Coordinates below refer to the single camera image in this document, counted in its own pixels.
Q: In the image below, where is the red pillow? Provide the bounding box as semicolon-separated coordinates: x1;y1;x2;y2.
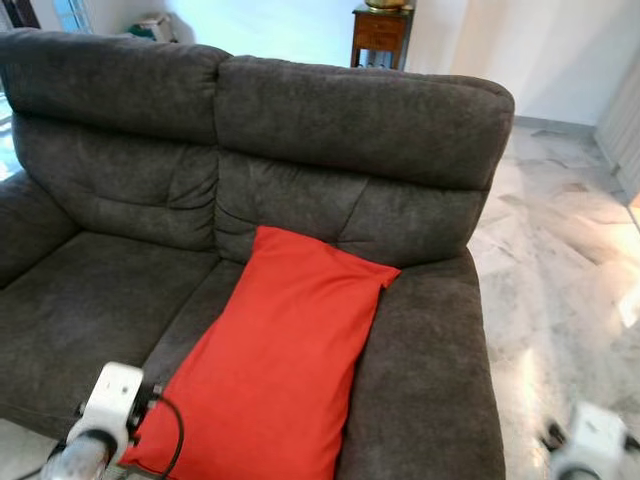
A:
120;225;401;480

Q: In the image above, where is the dark grey fabric sofa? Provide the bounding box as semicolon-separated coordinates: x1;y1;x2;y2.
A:
0;28;516;480

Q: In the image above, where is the small pale box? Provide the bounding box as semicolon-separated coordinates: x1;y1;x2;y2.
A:
128;12;177;43

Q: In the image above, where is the brown wooden side table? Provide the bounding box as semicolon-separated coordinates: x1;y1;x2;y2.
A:
351;3;414;71

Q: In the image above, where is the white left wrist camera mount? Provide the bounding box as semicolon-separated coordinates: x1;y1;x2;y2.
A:
80;362;147;441

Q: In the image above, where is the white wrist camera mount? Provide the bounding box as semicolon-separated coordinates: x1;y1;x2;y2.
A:
80;362;147;441
548;402;629;480

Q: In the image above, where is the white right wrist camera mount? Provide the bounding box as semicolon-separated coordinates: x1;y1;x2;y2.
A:
548;402;629;480

